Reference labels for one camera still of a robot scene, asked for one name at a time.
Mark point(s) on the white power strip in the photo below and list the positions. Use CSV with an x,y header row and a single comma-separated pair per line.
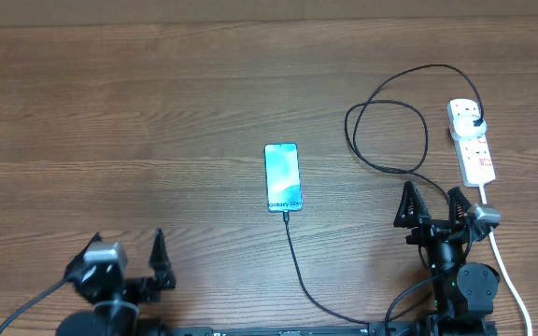
x,y
476,167

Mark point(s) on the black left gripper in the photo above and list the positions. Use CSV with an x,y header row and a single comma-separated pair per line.
x,y
148,289

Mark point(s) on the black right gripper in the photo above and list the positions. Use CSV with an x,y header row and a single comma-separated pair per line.
x,y
429,228

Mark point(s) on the Galaxy smartphone blue screen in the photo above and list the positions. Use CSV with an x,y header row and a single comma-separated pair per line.
x,y
283,181

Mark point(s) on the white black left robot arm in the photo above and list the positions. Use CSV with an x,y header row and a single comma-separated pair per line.
x,y
107,318

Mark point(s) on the brown cardboard backdrop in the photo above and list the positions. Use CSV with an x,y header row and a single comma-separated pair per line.
x,y
32,13

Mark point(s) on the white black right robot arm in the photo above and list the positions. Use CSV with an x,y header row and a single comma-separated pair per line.
x,y
463,292

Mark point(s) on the white charger plug adapter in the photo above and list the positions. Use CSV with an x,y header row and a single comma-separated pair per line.
x,y
465,127

